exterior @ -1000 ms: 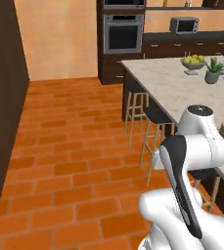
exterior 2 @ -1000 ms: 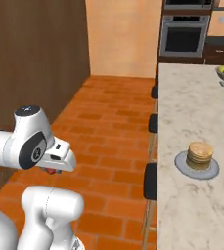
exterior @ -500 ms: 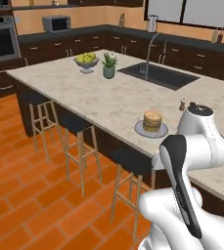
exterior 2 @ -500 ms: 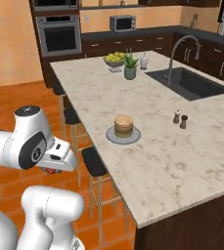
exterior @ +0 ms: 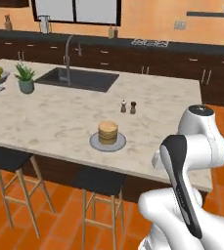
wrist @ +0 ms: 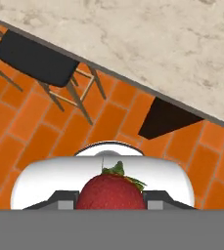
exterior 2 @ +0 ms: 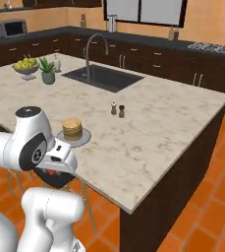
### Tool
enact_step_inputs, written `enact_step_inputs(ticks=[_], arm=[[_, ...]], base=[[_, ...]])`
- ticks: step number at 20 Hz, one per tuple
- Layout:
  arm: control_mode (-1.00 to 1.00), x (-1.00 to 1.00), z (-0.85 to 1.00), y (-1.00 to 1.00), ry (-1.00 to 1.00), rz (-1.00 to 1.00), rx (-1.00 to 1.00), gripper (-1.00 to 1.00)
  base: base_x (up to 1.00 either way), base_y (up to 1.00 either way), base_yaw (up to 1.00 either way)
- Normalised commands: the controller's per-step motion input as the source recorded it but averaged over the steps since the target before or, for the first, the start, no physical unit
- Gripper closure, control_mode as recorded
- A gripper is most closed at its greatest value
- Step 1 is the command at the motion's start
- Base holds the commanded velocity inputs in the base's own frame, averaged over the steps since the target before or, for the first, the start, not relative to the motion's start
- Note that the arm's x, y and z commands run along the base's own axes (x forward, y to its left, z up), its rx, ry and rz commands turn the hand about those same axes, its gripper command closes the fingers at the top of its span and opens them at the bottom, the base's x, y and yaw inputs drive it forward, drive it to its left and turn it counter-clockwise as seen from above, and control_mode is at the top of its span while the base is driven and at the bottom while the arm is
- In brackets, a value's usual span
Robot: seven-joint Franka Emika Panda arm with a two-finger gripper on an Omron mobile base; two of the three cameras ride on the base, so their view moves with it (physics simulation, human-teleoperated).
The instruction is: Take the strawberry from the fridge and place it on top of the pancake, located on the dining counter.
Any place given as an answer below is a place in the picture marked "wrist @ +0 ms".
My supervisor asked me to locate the red strawberry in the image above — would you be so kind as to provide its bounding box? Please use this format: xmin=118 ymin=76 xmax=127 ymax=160
xmin=75 ymin=160 xmax=148 ymax=211

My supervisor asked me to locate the dark counter base panel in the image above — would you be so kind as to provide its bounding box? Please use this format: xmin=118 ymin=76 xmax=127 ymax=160
xmin=137 ymin=96 xmax=205 ymax=141

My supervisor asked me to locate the white rounded object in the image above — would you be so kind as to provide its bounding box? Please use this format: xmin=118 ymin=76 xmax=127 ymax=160
xmin=10 ymin=140 xmax=196 ymax=211

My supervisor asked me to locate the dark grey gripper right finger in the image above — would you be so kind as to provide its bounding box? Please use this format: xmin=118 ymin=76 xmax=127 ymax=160
xmin=142 ymin=189 xmax=199 ymax=211

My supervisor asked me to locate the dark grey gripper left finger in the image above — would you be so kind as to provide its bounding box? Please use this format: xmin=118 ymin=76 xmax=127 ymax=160
xmin=22 ymin=189 xmax=81 ymax=211

